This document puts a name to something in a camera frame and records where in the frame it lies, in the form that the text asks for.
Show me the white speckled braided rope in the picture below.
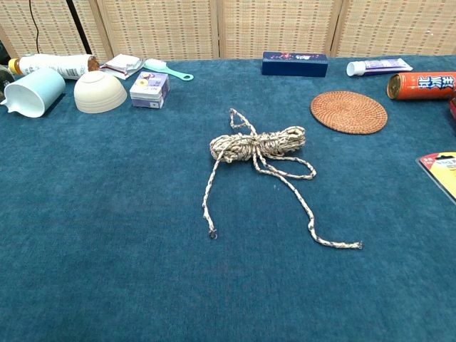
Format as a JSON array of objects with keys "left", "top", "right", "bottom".
[{"left": 202, "top": 108, "right": 364, "bottom": 250}]

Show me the small purple white carton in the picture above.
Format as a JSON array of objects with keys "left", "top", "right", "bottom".
[{"left": 129, "top": 71, "right": 171, "bottom": 109}]

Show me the dark blue rectangular box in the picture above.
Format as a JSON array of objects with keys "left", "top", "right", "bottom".
[{"left": 261, "top": 51, "right": 328, "bottom": 78}]

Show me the mint green brush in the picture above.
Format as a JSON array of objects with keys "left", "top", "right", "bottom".
[{"left": 142, "top": 58, "right": 195, "bottom": 82}]

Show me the blue table cloth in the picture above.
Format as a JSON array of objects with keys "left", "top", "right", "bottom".
[{"left": 0, "top": 55, "right": 456, "bottom": 342}]

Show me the round woven rattan coaster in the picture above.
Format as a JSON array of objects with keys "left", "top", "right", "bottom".
[{"left": 310, "top": 90, "right": 388, "bottom": 135}]

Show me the cream ceramic bowl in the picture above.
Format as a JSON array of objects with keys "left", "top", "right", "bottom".
[{"left": 73, "top": 70, "right": 128, "bottom": 114}]

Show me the white snack packet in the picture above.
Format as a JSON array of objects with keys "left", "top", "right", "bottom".
[{"left": 99, "top": 53, "right": 145, "bottom": 80}]

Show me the bamboo folding screen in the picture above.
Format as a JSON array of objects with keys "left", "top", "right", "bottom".
[{"left": 0, "top": 0, "right": 456, "bottom": 61}]

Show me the white purple toothpaste tube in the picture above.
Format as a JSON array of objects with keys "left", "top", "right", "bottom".
[{"left": 346, "top": 58, "right": 414, "bottom": 78}]

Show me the white bottle with yellow cap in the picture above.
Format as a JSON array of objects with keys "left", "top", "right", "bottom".
[{"left": 7, "top": 53, "right": 100, "bottom": 81}]

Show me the light blue plastic cup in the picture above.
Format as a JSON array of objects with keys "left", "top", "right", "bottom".
[{"left": 0, "top": 67, "right": 67, "bottom": 118}]

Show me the black stand pole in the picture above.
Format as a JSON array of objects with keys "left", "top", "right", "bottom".
[{"left": 66, "top": 0, "right": 93, "bottom": 55}]

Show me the orange drink can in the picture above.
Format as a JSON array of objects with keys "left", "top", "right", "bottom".
[{"left": 387, "top": 71, "right": 456, "bottom": 101}]

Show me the yellow razor blister pack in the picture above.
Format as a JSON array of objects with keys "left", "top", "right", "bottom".
[{"left": 415, "top": 152, "right": 456, "bottom": 204}]

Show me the thin black cable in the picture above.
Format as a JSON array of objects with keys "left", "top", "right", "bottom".
[{"left": 28, "top": 0, "right": 41, "bottom": 55}]

